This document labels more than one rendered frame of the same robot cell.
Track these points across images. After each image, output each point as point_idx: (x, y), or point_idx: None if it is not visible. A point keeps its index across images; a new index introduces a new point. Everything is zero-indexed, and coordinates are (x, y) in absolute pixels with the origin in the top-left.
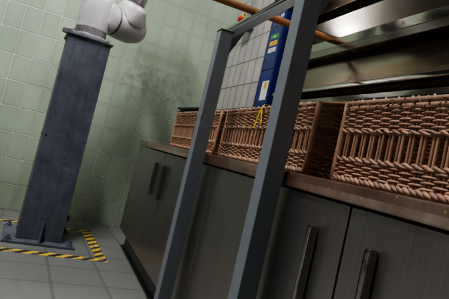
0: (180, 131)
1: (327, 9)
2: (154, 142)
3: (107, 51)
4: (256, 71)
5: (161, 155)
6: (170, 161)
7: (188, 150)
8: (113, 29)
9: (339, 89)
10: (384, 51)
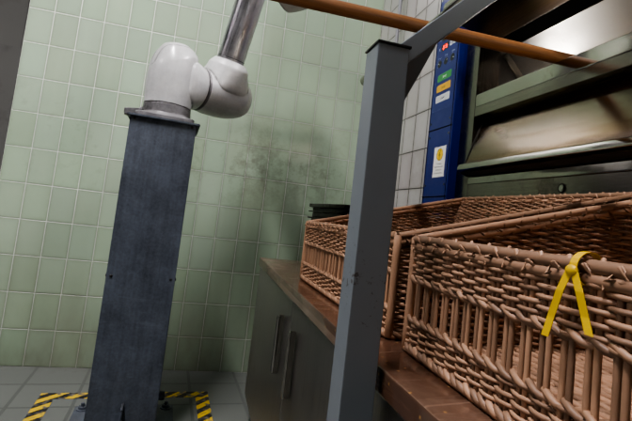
0: (315, 257)
1: (540, 10)
2: (275, 272)
3: (191, 135)
4: (419, 133)
5: (287, 303)
6: (301, 324)
7: (331, 324)
8: (199, 101)
9: (628, 148)
10: None
